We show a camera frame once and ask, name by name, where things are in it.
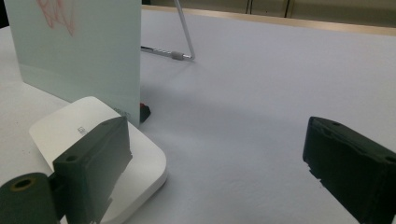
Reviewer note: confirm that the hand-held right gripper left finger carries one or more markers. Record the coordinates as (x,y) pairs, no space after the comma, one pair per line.
(93,168)

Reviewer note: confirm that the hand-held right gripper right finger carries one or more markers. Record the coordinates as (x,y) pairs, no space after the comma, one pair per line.
(351,161)

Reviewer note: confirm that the small black red object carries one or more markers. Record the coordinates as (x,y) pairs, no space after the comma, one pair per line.
(145,113)

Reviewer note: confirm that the pale green glass whiteboard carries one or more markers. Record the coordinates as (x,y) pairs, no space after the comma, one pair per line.
(77,59)

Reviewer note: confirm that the dark metal stand leg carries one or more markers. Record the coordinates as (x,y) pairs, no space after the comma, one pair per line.
(287,7)
(249,6)

